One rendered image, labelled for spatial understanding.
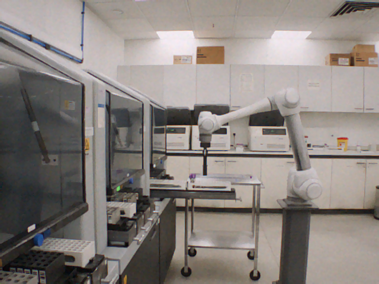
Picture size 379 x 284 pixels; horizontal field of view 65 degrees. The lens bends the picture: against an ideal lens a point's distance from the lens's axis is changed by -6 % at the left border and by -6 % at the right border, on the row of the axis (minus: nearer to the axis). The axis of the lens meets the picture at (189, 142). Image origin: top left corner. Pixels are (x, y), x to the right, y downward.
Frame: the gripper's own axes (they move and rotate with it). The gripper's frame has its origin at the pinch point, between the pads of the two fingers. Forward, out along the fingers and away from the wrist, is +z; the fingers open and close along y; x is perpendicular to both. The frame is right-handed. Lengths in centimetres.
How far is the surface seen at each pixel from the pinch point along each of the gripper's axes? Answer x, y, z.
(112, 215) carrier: 36, -91, 8
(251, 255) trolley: -43, 67, 90
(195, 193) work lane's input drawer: 6.3, -6.7, 14.9
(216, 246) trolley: -9, 29, 67
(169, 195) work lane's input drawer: 24.0, -6.7, 17.1
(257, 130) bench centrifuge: -65, 234, -26
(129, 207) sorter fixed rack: 33, -75, 8
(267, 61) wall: -87, 292, -137
